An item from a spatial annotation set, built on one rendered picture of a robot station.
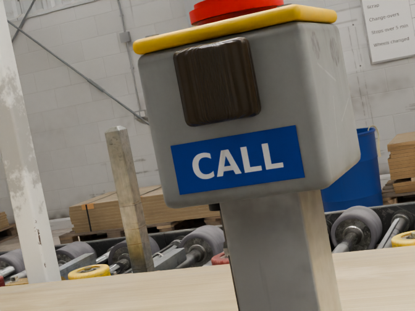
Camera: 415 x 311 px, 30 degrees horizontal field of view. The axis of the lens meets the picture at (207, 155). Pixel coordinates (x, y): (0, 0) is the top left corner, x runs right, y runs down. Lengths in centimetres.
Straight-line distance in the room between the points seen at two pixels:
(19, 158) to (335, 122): 127
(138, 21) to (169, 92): 799
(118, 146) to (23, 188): 20
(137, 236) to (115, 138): 20
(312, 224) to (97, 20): 822
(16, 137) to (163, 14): 668
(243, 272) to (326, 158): 7
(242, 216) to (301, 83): 7
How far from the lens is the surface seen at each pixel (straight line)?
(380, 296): 103
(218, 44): 29
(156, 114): 31
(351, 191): 591
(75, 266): 192
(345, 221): 187
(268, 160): 30
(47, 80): 886
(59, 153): 888
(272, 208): 32
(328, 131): 30
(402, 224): 188
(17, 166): 156
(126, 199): 159
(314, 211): 33
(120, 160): 158
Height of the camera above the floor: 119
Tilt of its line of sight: 4 degrees down
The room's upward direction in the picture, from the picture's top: 11 degrees counter-clockwise
